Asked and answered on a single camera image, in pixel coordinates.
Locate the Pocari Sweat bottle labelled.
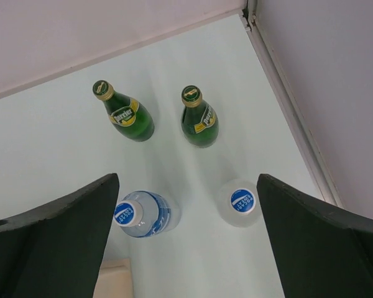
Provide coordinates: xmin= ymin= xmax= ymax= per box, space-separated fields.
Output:
xmin=113 ymin=191 xmax=181 ymax=238

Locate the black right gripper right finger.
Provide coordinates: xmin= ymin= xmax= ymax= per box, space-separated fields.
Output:
xmin=257 ymin=174 xmax=373 ymax=297

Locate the Pocari Sweat bottle clear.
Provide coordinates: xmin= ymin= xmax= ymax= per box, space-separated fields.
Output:
xmin=216 ymin=179 xmax=262 ymax=228

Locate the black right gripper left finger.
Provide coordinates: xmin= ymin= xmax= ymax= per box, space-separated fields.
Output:
xmin=0 ymin=173 xmax=119 ymax=297

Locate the beige canvas tote bag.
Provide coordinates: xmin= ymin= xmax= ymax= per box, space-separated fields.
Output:
xmin=93 ymin=258 xmax=134 ymax=298

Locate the green Perrier bottle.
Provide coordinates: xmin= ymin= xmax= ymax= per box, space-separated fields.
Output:
xmin=92 ymin=80 xmax=155 ymax=142
xmin=181 ymin=85 xmax=219 ymax=148

